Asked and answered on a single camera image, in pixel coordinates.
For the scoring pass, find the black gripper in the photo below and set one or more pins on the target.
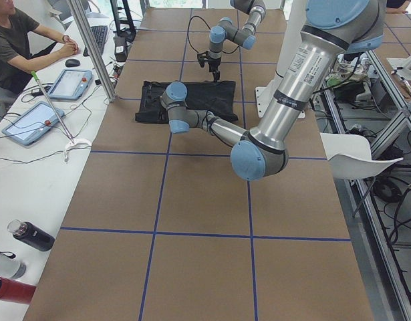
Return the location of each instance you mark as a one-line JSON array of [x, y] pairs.
[[214, 64]]

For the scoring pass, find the black graphic t-shirt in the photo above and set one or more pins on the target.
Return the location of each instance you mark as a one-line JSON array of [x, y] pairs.
[[216, 97]]

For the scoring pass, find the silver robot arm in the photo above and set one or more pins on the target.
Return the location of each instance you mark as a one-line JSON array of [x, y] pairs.
[[318, 31], [226, 30]]

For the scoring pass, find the black keyboard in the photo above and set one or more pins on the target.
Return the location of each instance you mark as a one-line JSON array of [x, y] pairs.
[[100, 33]]

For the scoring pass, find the far teach pendant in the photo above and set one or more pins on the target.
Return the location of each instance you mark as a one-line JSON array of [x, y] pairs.
[[70, 85]]

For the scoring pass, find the teach pendant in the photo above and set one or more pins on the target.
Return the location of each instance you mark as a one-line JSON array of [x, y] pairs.
[[70, 85], [32, 124]]

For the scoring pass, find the black computer mouse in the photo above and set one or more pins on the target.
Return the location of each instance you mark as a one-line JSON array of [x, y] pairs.
[[71, 63]]

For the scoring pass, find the white plastic chair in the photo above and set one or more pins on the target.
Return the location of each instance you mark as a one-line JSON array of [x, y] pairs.
[[350, 157]]

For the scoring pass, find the green tipped metal rod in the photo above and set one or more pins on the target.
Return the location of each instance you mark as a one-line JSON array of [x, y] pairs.
[[45, 94]]

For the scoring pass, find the near teach pendant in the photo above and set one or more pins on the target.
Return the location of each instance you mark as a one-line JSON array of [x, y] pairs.
[[32, 124]]

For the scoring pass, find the seated person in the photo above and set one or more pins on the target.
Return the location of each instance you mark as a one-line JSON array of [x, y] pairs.
[[16, 60]]

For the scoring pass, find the black bottle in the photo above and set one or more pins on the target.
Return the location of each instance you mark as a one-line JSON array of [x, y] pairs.
[[31, 235]]

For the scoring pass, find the white bottle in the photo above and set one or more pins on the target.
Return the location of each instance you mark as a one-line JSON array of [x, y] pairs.
[[11, 268]]

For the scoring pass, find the red bottle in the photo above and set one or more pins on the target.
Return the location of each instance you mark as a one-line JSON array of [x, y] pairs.
[[16, 292]]

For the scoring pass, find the aluminium frame post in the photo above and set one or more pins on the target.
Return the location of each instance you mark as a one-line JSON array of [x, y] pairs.
[[83, 25]]

